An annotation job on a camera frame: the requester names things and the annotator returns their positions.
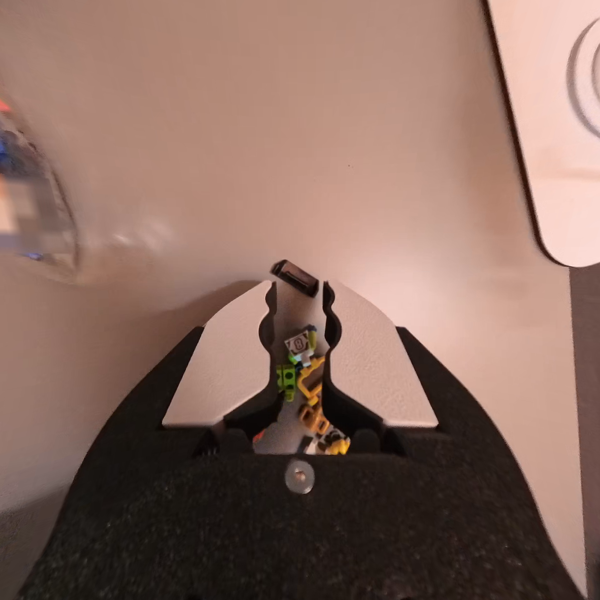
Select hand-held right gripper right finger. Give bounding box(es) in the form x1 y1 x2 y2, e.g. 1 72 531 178
322 280 440 429

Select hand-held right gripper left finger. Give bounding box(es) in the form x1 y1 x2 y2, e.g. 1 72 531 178
162 280 277 429

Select small black lego piece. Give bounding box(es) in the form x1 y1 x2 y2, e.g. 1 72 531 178
270 259 321 297

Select white stand base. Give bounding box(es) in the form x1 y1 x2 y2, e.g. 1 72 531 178
483 0 600 268

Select pile of lego pieces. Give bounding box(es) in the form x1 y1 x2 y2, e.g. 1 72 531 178
253 326 351 456

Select clear plastic bag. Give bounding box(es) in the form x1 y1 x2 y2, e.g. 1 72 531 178
0 84 81 285

